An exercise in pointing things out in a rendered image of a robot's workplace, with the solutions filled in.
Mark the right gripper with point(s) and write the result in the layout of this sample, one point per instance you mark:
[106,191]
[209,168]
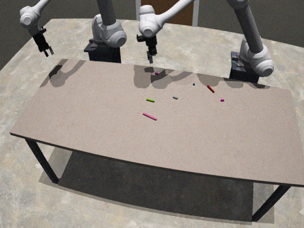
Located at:
[40,39]

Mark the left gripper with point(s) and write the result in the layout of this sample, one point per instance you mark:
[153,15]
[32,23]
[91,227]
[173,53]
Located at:
[151,43]

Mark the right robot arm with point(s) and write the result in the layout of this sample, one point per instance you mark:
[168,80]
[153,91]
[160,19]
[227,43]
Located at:
[107,30]

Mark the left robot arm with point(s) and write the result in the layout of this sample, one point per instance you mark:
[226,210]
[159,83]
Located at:
[253,54]

